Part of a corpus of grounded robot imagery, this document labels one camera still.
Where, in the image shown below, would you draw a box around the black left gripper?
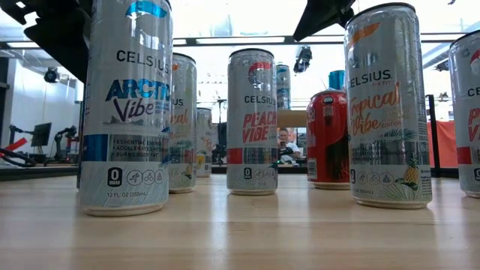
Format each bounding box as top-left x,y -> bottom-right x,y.
0,0 -> 93,85

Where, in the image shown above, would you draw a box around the blue slim energy drink can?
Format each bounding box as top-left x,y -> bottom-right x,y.
328,70 -> 347,92

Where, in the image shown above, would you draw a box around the Celsius Arctic Vibe can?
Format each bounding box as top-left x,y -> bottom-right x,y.
276,63 -> 292,110
78,0 -> 175,218

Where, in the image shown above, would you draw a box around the Celsius Tropical Vibe can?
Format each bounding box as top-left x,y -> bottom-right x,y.
168,52 -> 198,194
343,1 -> 434,210
195,107 -> 214,179

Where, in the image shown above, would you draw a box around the Celsius Peach Vibe can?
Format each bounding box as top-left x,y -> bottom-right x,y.
226,47 -> 278,197
448,28 -> 480,200

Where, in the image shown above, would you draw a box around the wooden shelf black legs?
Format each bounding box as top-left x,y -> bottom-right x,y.
276,109 -> 308,129

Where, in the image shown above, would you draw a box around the black overhead beam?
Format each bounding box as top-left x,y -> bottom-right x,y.
0,34 -> 480,50

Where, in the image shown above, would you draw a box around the black monitor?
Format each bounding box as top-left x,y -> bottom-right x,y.
30,121 -> 53,148

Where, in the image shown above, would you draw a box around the red cola can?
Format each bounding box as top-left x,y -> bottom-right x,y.
305,88 -> 352,191

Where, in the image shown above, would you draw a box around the person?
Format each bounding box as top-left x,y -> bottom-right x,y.
277,127 -> 303,165

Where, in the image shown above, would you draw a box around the orange panel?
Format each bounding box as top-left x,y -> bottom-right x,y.
426,119 -> 459,169

